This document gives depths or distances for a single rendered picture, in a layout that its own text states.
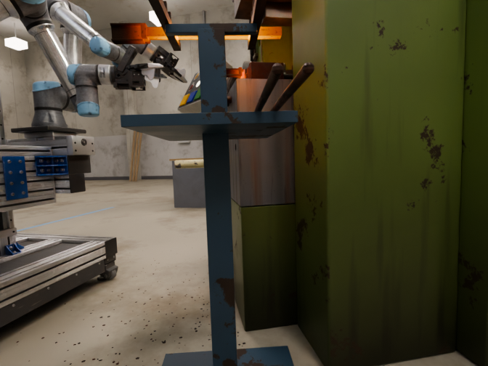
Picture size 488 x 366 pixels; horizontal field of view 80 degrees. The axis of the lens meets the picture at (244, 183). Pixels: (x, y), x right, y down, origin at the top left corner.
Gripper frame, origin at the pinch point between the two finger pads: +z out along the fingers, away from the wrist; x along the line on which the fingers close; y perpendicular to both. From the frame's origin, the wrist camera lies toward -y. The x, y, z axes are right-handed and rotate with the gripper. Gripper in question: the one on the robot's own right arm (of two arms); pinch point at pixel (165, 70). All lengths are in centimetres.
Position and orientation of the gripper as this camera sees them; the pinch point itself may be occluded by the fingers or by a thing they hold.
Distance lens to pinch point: 127.8
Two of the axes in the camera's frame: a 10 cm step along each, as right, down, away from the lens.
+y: 0.3, 10.0, 0.9
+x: 1.8, 0.8, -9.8
